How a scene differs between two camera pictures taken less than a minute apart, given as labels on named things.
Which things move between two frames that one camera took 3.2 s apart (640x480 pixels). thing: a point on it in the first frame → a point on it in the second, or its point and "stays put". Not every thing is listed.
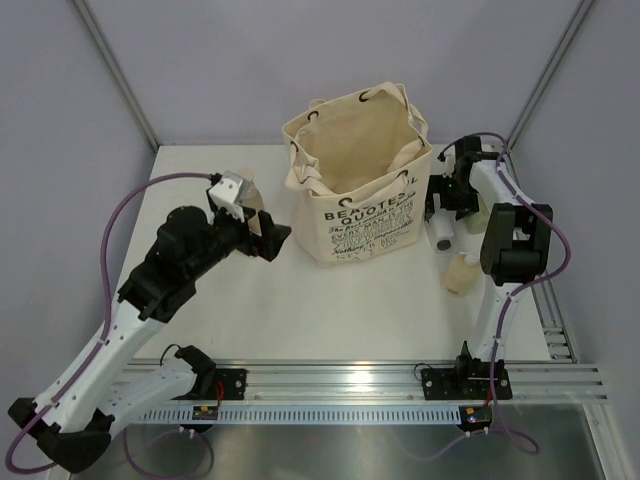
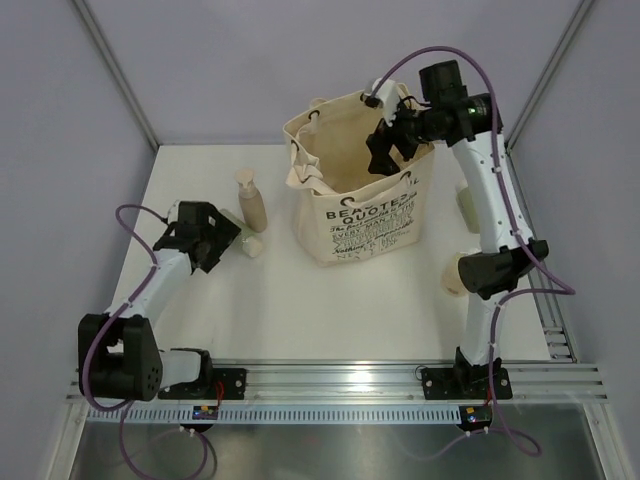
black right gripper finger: x=465 y=207 → x=406 y=147
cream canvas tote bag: x=362 y=173 stays put
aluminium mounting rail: x=382 y=381 stays put
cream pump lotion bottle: x=461 y=276 stays put
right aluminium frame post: x=548 y=72 stays put
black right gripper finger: x=429 y=209 → x=380 y=142
